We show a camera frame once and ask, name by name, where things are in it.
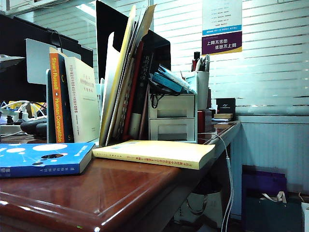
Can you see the blue book with white circles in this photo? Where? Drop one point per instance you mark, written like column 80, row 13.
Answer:
column 24, row 155

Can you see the thin red book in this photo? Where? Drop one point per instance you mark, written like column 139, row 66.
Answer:
column 134, row 91

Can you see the yellow paperback book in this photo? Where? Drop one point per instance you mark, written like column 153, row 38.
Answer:
column 157, row 149

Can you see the black book with white title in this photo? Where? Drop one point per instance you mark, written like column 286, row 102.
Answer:
column 144, row 79

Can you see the cream white paperback book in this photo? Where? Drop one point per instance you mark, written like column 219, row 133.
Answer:
column 82, row 101

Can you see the orange spine Human Compatible book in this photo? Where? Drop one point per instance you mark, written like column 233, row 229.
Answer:
column 56, row 96

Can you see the pale green book rack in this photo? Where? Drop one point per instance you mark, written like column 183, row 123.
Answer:
column 51, row 108

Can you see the white desktop drawer unit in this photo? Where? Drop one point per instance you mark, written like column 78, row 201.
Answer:
column 173, row 104

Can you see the teal box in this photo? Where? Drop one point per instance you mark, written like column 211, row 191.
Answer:
column 166, row 81

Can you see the teal books on drawers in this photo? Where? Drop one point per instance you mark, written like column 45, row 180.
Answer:
column 178, row 79

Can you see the yellow folder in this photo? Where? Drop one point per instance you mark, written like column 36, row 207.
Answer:
column 116, row 91

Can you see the dark red box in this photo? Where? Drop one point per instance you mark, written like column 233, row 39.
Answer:
column 204, row 120

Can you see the white pen holder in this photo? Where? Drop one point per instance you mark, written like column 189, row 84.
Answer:
column 202, row 89

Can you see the red marker with black cap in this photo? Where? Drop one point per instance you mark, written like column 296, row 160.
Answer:
column 196, row 62

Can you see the small stack of notebooks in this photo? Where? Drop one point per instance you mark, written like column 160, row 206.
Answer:
column 223, row 116

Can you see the silver pen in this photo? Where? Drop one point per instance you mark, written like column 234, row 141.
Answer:
column 202, row 65
column 207, row 63

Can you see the white plastic folder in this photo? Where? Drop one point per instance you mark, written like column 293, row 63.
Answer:
column 111, row 60

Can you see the small black box with logo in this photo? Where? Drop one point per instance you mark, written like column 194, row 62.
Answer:
column 225, row 106

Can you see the leaning folders and books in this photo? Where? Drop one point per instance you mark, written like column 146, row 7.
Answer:
column 147, row 19

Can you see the black file holder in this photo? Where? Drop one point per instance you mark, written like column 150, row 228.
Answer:
column 108, row 29

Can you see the purple sign with white text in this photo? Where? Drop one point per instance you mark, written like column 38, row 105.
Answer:
column 222, row 43

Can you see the white paper bag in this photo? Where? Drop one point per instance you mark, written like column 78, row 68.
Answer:
column 212, row 207

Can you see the black padded case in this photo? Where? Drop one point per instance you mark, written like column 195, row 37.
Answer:
column 33, row 126

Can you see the white paper poster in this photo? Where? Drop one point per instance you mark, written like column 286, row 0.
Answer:
column 222, row 14

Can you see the purple paper bag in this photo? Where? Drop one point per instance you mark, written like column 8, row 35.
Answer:
column 265, row 181

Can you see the black computer monitor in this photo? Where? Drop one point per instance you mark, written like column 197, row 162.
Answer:
column 14, row 36

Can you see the white box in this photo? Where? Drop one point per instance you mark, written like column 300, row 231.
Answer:
column 305, row 217

